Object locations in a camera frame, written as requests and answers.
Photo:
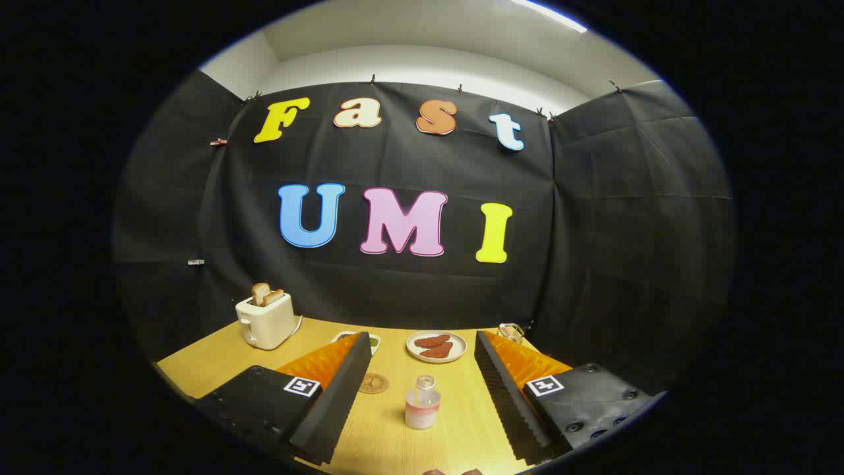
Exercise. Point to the white round plate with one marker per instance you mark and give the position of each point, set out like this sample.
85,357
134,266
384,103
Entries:
458,342

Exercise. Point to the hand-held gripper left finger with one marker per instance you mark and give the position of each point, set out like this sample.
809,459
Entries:
336,402

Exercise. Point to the toast slice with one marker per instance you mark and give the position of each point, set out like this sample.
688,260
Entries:
274,296
260,292

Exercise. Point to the clear juice bottle pink label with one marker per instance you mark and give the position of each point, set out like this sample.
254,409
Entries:
422,409

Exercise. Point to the red-brown meat patty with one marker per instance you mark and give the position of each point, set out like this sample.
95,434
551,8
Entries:
432,341
438,351

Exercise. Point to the wooden table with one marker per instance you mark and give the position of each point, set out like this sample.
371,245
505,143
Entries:
395,435

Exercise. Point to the white toaster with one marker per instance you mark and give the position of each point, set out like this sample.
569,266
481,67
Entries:
267,326

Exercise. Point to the round cork coaster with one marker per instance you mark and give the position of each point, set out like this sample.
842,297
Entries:
374,383

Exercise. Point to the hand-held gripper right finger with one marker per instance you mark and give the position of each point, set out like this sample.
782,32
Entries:
508,402

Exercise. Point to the white divided seed tray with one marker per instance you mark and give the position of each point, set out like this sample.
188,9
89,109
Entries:
374,344

